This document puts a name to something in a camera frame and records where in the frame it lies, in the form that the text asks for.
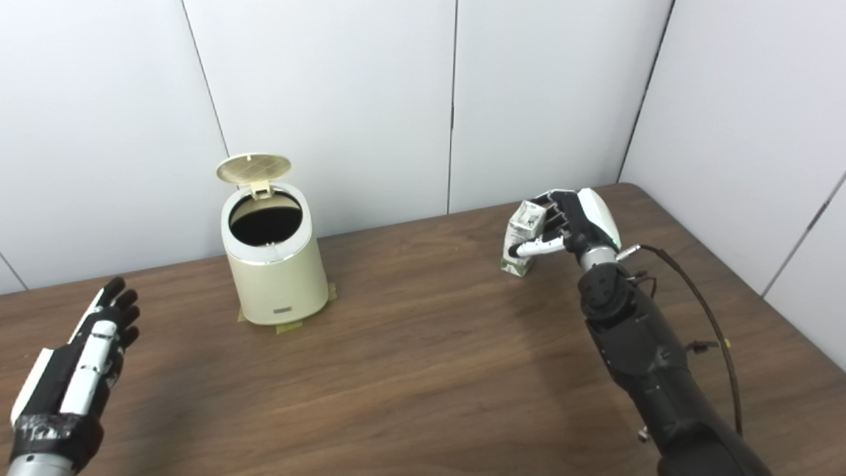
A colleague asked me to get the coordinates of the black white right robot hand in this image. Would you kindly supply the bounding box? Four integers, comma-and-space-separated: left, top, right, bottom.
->
514, 188, 623, 260

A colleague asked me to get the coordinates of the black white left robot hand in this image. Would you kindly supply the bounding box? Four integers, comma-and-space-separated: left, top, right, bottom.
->
9, 277, 141, 473

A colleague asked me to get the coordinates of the white green milk carton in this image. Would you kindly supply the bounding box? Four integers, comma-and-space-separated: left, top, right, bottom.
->
500, 202, 548, 277

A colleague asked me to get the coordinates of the cream-colored round bin lid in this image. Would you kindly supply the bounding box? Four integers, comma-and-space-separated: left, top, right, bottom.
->
216, 153, 292, 200

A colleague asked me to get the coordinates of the cream-colored round bin body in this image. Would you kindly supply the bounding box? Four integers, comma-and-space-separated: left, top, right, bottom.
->
221, 183, 329, 326

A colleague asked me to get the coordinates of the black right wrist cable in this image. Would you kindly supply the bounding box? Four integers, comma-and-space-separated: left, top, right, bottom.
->
618, 243, 744, 437

